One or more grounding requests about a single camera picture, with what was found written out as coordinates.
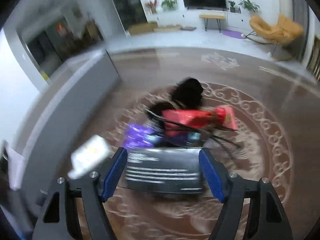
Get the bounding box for white plastic bottle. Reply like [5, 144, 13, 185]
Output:
[68, 135, 111, 180]

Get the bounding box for green potted plant left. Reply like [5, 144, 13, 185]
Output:
[161, 0, 178, 11]

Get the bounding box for red flowers vase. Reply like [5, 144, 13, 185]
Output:
[145, 0, 158, 14]

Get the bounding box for dark glass display cabinet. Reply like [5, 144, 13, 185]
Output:
[113, 0, 147, 31]

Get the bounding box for black sticks bundle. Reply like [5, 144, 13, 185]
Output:
[151, 116, 242, 153]

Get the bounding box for black text box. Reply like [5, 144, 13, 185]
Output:
[120, 147, 203, 194]

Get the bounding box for black round object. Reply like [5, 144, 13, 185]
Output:
[147, 77, 203, 120]

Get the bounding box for purple cap tube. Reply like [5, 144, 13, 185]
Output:
[122, 124, 162, 149]

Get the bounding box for yellow lounge chair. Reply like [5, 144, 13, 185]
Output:
[245, 14, 304, 45]

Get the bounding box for red fabric pouch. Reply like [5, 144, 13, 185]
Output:
[162, 106, 238, 131]

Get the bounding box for purple floor mat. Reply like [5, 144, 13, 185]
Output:
[221, 30, 246, 40]

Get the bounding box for green potted plant right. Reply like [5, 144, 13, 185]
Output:
[239, 0, 260, 13]

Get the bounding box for wooden bench black legs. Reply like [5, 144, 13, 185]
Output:
[199, 14, 226, 32]

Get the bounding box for grey white storage box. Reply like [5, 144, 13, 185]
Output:
[6, 49, 120, 206]

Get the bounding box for green potted plant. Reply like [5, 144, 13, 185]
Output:
[161, 0, 178, 11]
[239, 0, 260, 13]

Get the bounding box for white tv cabinet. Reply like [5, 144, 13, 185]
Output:
[146, 9, 252, 31]

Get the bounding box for brown cardboard box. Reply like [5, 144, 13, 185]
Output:
[128, 22, 158, 36]

